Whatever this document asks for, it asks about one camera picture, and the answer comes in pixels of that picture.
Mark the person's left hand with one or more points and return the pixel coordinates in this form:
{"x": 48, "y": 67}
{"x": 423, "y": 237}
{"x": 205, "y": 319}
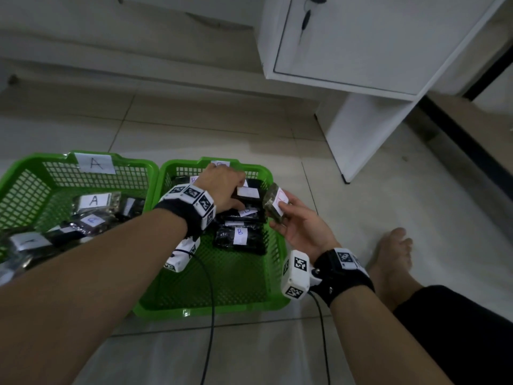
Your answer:
{"x": 220, "y": 184}

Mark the person's right hand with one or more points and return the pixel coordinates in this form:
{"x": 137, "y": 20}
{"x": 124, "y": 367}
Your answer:
{"x": 308, "y": 232}

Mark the black packet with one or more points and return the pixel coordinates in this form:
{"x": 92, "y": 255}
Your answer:
{"x": 272, "y": 204}

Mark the green plastic basket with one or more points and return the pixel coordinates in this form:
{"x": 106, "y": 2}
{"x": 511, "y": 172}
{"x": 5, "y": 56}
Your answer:
{"x": 40, "y": 160}
{"x": 224, "y": 284}

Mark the person's left forearm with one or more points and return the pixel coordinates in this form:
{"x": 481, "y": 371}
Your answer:
{"x": 80, "y": 300}

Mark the person's right forearm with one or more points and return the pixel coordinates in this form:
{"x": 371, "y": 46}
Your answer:
{"x": 380, "y": 344}

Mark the person's right foot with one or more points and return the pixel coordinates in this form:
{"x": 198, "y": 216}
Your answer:
{"x": 390, "y": 252}

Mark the person's right leg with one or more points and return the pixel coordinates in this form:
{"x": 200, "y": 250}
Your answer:
{"x": 396, "y": 288}

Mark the white desk cabinet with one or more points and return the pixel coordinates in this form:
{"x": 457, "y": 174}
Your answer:
{"x": 360, "y": 44}

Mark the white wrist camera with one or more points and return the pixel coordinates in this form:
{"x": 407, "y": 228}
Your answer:
{"x": 294, "y": 276}
{"x": 180, "y": 256}

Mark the black furniture frame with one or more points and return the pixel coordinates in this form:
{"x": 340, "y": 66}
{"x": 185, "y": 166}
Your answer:
{"x": 461, "y": 136}

